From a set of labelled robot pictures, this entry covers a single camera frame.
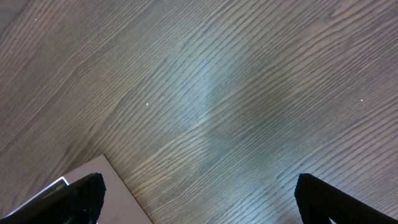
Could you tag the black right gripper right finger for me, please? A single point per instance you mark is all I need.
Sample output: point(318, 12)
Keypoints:
point(318, 202)

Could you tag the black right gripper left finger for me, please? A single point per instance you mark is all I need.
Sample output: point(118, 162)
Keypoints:
point(78, 202)

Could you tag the white cardboard box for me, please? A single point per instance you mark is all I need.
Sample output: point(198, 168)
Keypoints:
point(119, 206)

